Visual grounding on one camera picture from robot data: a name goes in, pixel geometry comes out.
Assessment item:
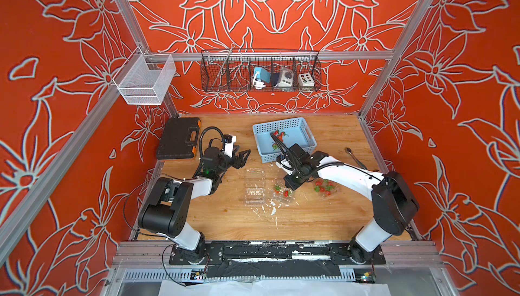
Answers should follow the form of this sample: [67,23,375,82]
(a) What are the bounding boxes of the clear clamshell container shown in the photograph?
[270,180,295,206]
[310,175,340,200]
[244,168,266,205]

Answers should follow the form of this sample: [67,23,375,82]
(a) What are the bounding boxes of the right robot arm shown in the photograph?
[276,144,419,264]

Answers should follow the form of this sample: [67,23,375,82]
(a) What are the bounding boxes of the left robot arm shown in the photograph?
[138,135,251,264]

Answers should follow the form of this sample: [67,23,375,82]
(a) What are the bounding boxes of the pile of strawberries in basket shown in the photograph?
[272,130,286,151]

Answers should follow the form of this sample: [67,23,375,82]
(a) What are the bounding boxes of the blue perforated plastic basket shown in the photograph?
[253,117,318,163]

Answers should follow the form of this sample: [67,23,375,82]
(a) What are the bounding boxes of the black plastic tool case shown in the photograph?
[156,117,201,160]

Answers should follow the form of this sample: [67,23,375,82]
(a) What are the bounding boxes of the blue white device in basket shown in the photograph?
[251,67,271,90]

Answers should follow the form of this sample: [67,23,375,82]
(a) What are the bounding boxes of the grey box with dials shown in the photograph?
[272,68,294,91]

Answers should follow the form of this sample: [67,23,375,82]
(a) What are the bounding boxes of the white button box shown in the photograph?
[298,72,315,91]

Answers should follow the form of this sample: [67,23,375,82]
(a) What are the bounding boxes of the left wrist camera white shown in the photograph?
[221,134,237,158]

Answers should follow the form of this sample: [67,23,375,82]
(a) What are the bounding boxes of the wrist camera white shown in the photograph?
[221,134,237,158]
[276,155,293,174]

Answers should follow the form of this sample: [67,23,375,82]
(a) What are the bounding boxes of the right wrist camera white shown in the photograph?
[276,155,293,174]

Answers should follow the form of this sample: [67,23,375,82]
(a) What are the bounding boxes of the orange handled pliers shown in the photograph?
[345,147,380,173]

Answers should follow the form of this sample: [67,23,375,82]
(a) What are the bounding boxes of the black wire wall basket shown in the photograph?
[200,48,322,93]

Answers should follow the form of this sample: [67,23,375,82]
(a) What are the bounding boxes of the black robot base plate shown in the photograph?
[182,241,387,283]

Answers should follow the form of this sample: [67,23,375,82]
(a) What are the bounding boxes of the clear acrylic wall box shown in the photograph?
[112,54,177,108]

